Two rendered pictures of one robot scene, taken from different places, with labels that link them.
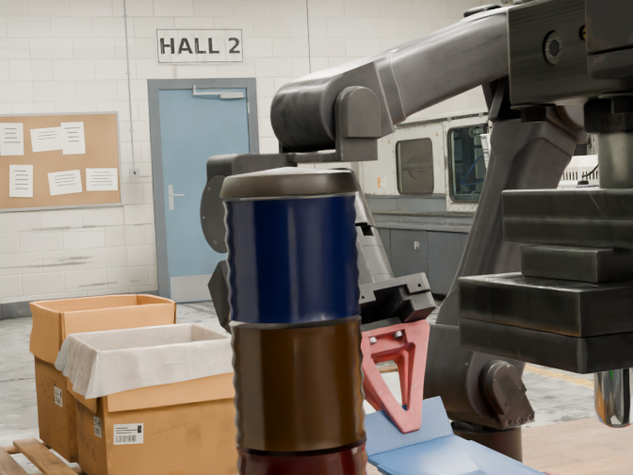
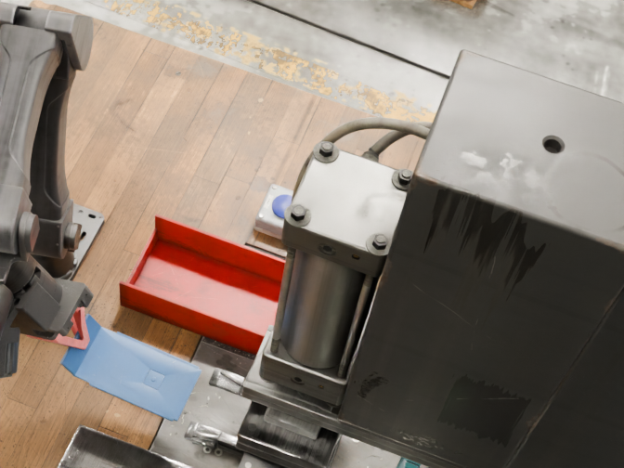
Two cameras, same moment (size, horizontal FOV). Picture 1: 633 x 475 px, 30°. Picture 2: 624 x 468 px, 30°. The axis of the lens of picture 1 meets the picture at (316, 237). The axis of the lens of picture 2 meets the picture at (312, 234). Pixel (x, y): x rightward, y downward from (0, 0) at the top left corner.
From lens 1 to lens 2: 1.17 m
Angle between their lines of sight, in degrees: 69
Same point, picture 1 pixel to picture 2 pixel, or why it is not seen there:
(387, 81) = (25, 185)
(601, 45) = (349, 422)
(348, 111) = (31, 242)
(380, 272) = (54, 291)
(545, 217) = (276, 404)
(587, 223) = (305, 416)
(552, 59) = (295, 381)
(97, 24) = not seen: outside the picture
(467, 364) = (58, 244)
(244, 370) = not seen: outside the picture
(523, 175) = (58, 116)
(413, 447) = (91, 352)
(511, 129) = not seen: hidden behind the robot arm
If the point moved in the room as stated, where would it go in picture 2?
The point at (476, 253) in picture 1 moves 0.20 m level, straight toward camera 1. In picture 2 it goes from (36, 170) to (128, 288)
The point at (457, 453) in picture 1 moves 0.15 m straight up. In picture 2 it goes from (123, 352) to (119, 291)
